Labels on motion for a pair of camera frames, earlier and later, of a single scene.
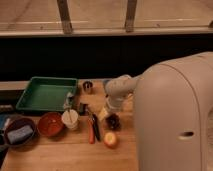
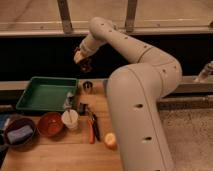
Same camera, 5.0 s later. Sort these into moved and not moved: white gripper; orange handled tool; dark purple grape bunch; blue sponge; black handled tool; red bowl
Moved: white gripper; dark purple grape bunch
Not moved: orange handled tool; red bowl; blue sponge; black handled tool
